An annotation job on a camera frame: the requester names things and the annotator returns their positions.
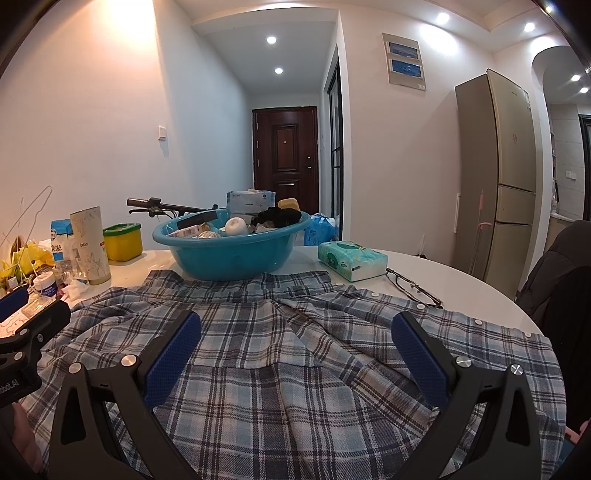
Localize blue white carton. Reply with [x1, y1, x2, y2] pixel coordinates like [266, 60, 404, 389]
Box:
[50, 219, 75, 278]

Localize dark wooden door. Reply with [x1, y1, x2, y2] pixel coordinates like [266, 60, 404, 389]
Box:
[252, 106, 320, 216]

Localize blue plaid shirt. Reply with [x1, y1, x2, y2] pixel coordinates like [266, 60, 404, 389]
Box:
[11, 269, 568, 480]

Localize black framed eyeglasses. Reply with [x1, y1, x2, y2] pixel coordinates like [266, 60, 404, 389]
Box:
[385, 267, 444, 309]

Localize crumpled white tissue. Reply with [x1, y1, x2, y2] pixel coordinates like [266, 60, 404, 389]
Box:
[62, 280, 91, 304]

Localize white medicine bottle blue label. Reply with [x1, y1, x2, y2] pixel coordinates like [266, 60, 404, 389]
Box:
[33, 271, 59, 299]

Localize teal plastic basin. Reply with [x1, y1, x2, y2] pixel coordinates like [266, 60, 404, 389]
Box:
[153, 207, 313, 282]

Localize green tissue pack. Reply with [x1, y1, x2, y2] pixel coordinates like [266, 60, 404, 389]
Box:
[317, 240, 389, 282]

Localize thin wire hanger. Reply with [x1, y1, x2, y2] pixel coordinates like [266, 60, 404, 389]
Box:
[0, 184, 54, 250]

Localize black bicycle handlebar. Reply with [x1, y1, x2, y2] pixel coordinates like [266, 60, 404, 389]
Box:
[126, 197, 218, 218]

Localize beige sink cabinet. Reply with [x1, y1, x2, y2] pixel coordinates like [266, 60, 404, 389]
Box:
[549, 212, 578, 260]

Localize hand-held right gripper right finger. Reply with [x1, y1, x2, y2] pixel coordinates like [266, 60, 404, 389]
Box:
[390, 310, 548, 480]

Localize black framed glass door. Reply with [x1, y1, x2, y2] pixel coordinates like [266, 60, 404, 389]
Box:
[322, 57, 345, 223]

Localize yellow container green rim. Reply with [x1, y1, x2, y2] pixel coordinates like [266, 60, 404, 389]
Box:
[102, 222, 143, 263]

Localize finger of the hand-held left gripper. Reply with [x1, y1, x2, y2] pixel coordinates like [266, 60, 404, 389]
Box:
[16, 299, 73, 346]
[0, 286, 29, 317]

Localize yellow plastic bag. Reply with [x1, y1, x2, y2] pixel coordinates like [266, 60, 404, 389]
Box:
[0, 242, 57, 282]

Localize person's left hand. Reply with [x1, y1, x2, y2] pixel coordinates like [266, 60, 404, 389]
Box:
[8, 404, 43, 472]

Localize white blue wipes pack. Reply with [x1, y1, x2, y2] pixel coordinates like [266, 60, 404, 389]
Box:
[226, 189, 277, 216]

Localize beige refrigerator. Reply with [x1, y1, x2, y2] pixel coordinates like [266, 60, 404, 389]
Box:
[453, 68, 539, 301]

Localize dark jacket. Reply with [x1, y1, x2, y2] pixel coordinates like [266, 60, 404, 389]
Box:
[517, 220, 591, 430]

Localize black cloth bundle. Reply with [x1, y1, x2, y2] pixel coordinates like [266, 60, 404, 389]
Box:
[251, 207, 302, 230]

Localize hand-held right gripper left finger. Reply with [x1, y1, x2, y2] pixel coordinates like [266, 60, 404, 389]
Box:
[46, 309, 204, 480]

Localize grey electrical panel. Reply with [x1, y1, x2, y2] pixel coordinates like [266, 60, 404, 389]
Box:
[382, 32, 428, 91]

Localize blue plastic bag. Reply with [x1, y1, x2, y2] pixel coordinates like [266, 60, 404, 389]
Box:
[302, 213, 341, 248]

